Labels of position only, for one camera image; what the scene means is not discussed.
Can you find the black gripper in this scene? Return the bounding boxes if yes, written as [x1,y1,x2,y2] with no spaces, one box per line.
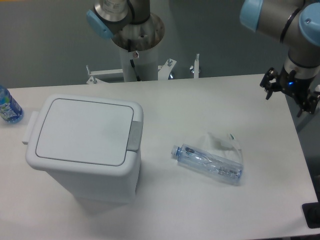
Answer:
[259,63,320,118]

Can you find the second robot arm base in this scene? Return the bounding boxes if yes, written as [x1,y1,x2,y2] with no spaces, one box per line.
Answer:
[86,0,151,39]

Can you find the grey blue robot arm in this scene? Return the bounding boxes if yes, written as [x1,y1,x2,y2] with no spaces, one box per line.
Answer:
[239,0,320,114]

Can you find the white plastic trash can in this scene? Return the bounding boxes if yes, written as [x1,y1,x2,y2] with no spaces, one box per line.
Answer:
[25,94,144,203]

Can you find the white trash can lid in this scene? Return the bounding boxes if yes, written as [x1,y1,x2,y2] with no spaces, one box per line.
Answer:
[35,98,134,166]

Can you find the crumpled white tissue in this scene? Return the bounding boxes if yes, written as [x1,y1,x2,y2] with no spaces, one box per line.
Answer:
[195,132,243,164]

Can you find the empty clear plastic bottle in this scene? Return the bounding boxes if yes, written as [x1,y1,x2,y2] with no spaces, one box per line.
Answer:
[171,144,243,185]

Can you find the black device at table edge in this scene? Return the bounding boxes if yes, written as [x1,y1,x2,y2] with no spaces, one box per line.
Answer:
[302,202,320,229]

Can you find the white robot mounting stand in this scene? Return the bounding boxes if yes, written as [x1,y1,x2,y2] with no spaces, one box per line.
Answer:
[85,11,202,85]

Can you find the blue labelled water bottle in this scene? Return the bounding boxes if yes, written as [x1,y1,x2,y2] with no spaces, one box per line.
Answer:
[0,85,24,124]

